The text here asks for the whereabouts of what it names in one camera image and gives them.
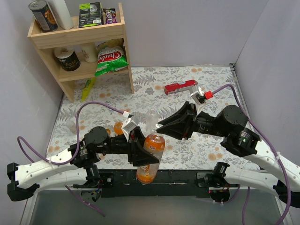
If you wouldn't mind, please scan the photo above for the orange juice bottle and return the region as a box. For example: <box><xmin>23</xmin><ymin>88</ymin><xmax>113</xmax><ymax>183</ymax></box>
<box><xmin>113</xmin><ymin>121</ymin><xmax>123</xmax><ymax>135</ymax></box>

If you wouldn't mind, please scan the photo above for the clear water bottle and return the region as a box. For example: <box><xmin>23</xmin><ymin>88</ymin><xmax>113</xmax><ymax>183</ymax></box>
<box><xmin>146</xmin><ymin>108</ymin><xmax>159</xmax><ymax>134</ymax></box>

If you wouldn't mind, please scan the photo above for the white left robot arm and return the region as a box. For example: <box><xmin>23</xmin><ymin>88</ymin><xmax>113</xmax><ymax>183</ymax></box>
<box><xmin>7</xmin><ymin>126</ymin><xmax>159</xmax><ymax>202</ymax></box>

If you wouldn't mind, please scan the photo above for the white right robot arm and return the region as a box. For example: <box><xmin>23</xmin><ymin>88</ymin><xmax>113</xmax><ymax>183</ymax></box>
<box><xmin>156</xmin><ymin>102</ymin><xmax>300</xmax><ymax>208</ymax></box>

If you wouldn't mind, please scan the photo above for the small clear bottle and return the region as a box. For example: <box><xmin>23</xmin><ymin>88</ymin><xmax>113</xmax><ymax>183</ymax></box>
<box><xmin>66</xmin><ymin>120</ymin><xmax>77</xmax><ymax>134</ymax></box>

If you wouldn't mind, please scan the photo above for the red toothpaste box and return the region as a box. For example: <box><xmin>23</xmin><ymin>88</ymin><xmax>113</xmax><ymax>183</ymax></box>
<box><xmin>164</xmin><ymin>80</ymin><xmax>198</xmax><ymax>95</ymax></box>

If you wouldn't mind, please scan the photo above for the black base bar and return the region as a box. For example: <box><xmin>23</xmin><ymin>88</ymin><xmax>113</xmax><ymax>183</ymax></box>
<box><xmin>81</xmin><ymin>164</ymin><xmax>240</xmax><ymax>204</ymax></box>

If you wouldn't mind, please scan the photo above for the yellow green tube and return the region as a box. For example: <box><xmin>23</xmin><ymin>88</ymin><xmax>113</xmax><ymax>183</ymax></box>
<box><xmin>81</xmin><ymin>77</ymin><xmax>96</xmax><ymax>101</ymax></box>

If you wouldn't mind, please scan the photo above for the green white chips bag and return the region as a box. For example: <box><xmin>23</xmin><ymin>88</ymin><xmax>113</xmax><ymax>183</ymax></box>
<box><xmin>95</xmin><ymin>38</ymin><xmax>129</xmax><ymax>77</ymax></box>

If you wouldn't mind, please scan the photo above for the wooden shelf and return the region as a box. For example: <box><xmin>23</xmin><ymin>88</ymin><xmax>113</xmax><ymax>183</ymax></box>
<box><xmin>27</xmin><ymin>2</ymin><xmax>135</xmax><ymax>103</ymax></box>

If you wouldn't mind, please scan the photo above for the black paper cup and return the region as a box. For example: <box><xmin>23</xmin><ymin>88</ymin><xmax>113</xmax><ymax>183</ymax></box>
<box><xmin>54</xmin><ymin>46</ymin><xmax>81</xmax><ymax>72</ymax></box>

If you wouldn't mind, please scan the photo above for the white cup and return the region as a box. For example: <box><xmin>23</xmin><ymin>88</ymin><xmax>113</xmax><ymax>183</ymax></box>
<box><xmin>80</xmin><ymin>42</ymin><xmax>98</xmax><ymax>63</ymax></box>

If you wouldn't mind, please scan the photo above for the purple snack bar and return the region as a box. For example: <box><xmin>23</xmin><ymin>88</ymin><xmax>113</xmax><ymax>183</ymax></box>
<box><xmin>103</xmin><ymin>8</ymin><xmax>117</xmax><ymax>24</ymax></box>

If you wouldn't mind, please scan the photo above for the black green box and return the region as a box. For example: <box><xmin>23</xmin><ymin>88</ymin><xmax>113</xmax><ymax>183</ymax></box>
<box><xmin>78</xmin><ymin>2</ymin><xmax>104</xmax><ymax>28</ymax></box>

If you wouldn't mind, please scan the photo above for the tin food can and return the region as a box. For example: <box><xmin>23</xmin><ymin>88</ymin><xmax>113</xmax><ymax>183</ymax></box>
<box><xmin>29</xmin><ymin>0</ymin><xmax>58</xmax><ymax>32</ymax></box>

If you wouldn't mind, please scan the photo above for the white paper roll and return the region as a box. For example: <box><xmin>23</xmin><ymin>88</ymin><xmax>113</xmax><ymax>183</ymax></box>
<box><xmin>47</xmin><ymin>0</ymin><xmax>74</xmax><ymax>30</ymax></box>

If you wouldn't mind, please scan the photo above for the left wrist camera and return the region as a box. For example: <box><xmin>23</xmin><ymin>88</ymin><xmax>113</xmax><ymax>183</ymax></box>
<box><xmin>121</xmin><ymin>111</ymin><xmax>139</xmax><ymax>141</ymax></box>

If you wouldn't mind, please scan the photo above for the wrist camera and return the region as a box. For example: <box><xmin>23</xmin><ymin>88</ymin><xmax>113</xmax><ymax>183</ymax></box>
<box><xmin>189</xmin><ymin>85</ymin><xmax>213</xmax><ymax>113</ymax></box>
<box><xmin>121</xmin><ymin>111</ymin><xmax>139</xmax><ymax>141</ymax></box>

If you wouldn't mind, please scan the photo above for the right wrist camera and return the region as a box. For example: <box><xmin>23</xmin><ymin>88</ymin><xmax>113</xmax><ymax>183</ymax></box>
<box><xmin>189</xmin><ymin>85</ymin><xmax>213</xmax><ymax>113</ymax></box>

